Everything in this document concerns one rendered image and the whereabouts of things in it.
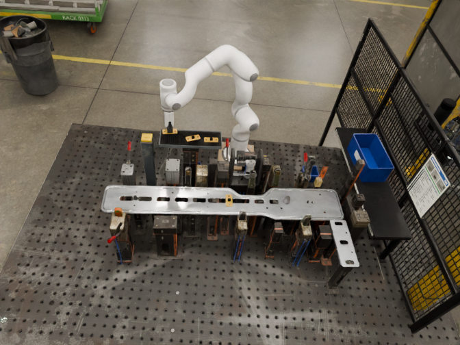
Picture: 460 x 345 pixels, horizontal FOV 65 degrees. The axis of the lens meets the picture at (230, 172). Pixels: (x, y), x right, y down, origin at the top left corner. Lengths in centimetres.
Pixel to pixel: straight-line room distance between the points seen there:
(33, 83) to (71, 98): 40
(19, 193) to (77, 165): 102
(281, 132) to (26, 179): 259
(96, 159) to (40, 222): 58
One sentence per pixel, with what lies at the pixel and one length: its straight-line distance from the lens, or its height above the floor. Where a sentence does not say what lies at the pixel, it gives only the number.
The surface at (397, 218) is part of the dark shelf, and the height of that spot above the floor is 103.
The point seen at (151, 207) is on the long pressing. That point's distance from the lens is 205.
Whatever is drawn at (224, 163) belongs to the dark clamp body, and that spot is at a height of 107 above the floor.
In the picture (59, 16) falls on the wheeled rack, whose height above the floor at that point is 25.
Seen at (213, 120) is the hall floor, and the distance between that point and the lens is 407.
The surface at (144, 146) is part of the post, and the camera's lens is 219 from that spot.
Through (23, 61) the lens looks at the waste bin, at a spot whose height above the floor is 44.
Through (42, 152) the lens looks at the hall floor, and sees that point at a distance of 393.
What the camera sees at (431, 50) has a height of 94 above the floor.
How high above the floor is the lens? 266
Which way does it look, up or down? 49 degrees down
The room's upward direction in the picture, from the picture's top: 8 degrees clockwise
